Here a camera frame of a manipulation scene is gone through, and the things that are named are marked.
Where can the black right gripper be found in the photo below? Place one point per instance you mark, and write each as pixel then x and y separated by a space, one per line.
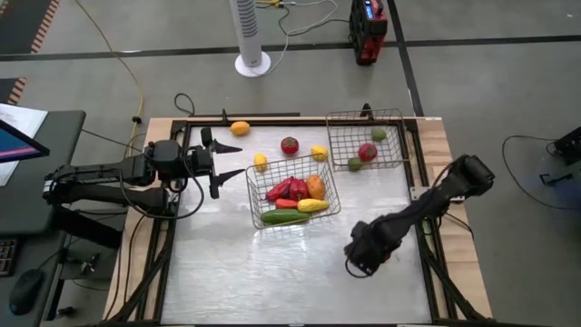
pixel 370 247

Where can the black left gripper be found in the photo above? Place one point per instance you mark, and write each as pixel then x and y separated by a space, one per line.
pixel 199 160

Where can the yellow lemon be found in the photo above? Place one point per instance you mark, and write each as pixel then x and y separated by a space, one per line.
pixel 319 152
pixel 260 161

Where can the orange yellow mango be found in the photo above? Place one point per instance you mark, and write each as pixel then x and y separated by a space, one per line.
pixel 239 128

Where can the red chili pepper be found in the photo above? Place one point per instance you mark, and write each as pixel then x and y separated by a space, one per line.
pixel 279 188

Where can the red tomato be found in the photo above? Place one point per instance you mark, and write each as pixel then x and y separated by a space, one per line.
pixel 367 152
pixel 289 145

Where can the yellow corn cob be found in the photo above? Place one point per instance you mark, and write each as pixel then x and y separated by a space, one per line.
pixel 312 205

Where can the red bell pepper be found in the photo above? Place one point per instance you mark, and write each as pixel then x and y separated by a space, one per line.
pixel 298 188

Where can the green cucumber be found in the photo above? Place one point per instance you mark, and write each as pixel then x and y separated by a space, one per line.
pixel 283 216

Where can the orange potato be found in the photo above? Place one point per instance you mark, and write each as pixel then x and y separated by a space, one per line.
pixel 315 186

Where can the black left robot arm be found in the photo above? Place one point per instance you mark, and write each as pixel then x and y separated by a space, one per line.
pixel 113 177

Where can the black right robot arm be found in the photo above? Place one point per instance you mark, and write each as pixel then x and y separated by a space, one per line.
pixel 445 191

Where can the white tower fan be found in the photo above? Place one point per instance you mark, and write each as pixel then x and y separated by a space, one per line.
pixel 249 36

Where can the red black power station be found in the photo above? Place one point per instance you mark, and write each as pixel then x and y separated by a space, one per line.
pixel 367 32

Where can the dark grey desk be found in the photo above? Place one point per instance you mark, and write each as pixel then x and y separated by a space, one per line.
pixel 27 204

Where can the computer monitor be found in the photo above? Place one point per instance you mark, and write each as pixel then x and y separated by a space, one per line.
pixel 18 145

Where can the white paper sheet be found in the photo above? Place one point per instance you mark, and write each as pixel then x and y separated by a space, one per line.
pixel 20 118

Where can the black floor device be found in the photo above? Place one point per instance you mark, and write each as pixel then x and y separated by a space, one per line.
pixel 569 145

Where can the black mat striped edge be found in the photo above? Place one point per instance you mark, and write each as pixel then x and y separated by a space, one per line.
pixel 22 22
pixel 9 88

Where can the black computer mouse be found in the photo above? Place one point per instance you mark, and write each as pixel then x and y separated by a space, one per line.
pixel 25 290

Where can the black keyboard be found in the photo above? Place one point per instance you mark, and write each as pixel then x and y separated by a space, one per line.
pixel 6 256

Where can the black table frame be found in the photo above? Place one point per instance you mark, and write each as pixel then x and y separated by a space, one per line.
pixel 178 227

